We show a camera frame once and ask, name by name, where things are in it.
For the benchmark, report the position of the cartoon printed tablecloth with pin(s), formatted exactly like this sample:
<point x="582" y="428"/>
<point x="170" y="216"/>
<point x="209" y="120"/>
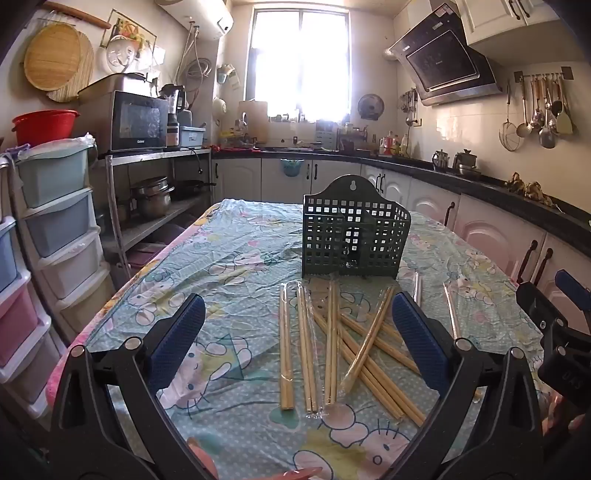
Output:
<point x="231" y="258"/>

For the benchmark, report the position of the black microwave oven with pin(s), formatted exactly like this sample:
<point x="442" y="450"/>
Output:
<point x="138" y="122"/>

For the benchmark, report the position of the wooden rolling pin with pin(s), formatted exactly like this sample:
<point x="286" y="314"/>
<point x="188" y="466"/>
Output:
<point x="78" y="14"/>

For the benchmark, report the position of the wall utensil rail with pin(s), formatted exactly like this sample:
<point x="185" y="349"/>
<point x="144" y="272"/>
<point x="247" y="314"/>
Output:
<point x="542" y="74"/>

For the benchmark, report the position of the metal shelf rack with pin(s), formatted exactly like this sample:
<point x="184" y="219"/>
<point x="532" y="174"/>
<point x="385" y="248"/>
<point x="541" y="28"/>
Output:
<point x="152" y="157"/>

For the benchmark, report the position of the cream slotted turner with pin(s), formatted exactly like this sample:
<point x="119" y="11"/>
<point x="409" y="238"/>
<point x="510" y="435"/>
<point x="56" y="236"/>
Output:
<point x="564" y="122"/>

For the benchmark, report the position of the brown ginger roots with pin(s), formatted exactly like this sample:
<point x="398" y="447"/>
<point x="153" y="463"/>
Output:
<point x="531" y="189"/>

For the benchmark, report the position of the white water heater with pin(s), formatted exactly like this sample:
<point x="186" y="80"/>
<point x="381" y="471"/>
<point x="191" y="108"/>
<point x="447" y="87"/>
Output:
<point x="198" y="16"/>

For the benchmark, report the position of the blue hanging basket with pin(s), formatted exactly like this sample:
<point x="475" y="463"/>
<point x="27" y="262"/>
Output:
<point x="292" y="168"/>

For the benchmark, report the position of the hanging metal spatula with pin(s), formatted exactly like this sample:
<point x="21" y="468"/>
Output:
<point x="547" y="136"/>

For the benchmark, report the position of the red plastic basin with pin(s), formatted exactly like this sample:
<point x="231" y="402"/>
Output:
<point x="44" y="127"/>

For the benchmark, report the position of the white lower kitchen cabinets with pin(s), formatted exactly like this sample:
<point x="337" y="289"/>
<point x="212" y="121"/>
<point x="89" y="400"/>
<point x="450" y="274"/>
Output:
<point x="240" y="180"/>

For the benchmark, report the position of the stacked steel pots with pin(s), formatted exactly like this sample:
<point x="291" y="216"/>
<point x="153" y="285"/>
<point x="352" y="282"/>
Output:
<point x="152" y="196"/>

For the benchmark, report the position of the metal ladle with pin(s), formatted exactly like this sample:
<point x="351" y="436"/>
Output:
<point x="524" y="127"/>

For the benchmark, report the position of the metal chopstick pair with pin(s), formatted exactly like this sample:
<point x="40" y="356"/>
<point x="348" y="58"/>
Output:
<point x="417" y="288"/>

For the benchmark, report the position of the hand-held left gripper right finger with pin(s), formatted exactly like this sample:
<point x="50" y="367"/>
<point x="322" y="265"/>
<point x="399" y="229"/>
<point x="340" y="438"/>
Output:
<point x="418" y="344"/>

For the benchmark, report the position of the teal mini drawer organizer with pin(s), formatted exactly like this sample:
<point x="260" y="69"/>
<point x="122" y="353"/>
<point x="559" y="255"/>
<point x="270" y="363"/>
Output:
<point x="327" y="134"/>

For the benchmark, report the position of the white upper cabinet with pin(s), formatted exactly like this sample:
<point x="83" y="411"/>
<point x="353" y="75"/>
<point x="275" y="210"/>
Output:
<point x="512" y="23"/>

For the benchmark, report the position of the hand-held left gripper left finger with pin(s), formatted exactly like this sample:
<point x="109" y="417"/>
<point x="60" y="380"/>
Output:
<point x="178" y="344"/>

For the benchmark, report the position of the pile of wooden chopsticks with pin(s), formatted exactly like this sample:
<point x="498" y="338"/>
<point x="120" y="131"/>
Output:
<point x="331" y="346"/>

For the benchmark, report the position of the black kitchen countertop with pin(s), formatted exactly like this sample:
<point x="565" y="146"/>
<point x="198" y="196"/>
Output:
<point x="461" y="182"/>

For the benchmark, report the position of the pastel plastic drawer tower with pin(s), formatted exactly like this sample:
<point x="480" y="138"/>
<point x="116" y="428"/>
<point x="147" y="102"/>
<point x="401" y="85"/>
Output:
<point x="60" y="207"/>

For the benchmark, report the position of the fruit picture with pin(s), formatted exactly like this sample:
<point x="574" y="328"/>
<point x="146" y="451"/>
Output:
<point x="136" y="30"/>

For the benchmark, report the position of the drawer tower with pink drawers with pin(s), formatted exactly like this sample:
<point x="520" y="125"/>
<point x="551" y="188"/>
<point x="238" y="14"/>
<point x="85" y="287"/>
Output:
<point x="18" y="323"/>

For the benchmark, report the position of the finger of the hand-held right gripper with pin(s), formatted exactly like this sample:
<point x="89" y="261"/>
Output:
<point x="542" y="309"/>
<point x="575" y="290"/>

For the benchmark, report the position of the white round fan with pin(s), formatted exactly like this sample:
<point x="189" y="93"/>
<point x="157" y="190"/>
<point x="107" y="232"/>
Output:
<point x="121" y="53"/>

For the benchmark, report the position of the black blender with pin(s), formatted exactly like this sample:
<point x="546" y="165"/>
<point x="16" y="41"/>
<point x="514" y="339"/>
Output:
<point x="173" y="110"/>

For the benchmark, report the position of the group of condiment bottles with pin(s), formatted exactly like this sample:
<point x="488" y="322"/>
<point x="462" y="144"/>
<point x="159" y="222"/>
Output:
<point x="395" y="145"/>

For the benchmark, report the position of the grey plastic bin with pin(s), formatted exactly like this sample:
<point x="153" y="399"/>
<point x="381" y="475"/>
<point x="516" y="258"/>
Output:
<point x="113" y="85"/>

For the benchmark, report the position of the hanging ladles by hood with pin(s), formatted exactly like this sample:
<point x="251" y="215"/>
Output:
<point x="408" y="106"/>

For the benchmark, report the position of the grey small wall fan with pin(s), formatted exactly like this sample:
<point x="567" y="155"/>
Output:
<point x="371" y="107"/>

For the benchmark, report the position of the green perforated utensil holder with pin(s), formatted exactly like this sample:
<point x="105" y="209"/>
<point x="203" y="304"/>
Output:
<point x="355" y="230"/>

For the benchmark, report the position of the round bamboo tray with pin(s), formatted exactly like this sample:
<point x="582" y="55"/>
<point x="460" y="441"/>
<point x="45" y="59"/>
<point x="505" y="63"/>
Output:
<point x="51" y="55"/>

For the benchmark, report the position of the blue-grey dish box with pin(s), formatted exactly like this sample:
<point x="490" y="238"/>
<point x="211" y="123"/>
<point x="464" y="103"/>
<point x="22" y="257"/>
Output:
<point x="191" y="136"/>

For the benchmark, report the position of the person's left hand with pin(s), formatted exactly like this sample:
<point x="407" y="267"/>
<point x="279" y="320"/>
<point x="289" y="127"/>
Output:
<point x="205" y="464"/>

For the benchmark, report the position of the woven round mat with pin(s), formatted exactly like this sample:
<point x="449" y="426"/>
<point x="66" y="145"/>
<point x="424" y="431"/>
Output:
<point x="85" y="69"/>

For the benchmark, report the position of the pink storage box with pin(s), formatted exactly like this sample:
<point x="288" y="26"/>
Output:
<point x="143" y="256"/>

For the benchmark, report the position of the small steel kettle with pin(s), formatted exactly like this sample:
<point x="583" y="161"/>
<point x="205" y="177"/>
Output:
<point x="441" y="160"/>

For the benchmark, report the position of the white hanging colander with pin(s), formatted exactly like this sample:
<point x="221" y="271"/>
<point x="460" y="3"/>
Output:
<point x="219" y="107"/>

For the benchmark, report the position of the kitchen window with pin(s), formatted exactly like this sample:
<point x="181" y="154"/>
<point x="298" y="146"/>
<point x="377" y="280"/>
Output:
<point x="300" y="64"/>

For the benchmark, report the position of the black range hood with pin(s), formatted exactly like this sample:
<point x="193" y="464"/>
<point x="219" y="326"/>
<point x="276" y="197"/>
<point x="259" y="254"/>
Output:
<point x="443" y="60"/>

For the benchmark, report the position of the black dish rack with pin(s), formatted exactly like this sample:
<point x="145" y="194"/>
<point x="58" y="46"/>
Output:
<point x="353" y="141"/>

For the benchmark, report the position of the black frying pan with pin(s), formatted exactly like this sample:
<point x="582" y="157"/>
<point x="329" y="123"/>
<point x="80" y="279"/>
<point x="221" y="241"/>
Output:
<point x="191" y="188"/>

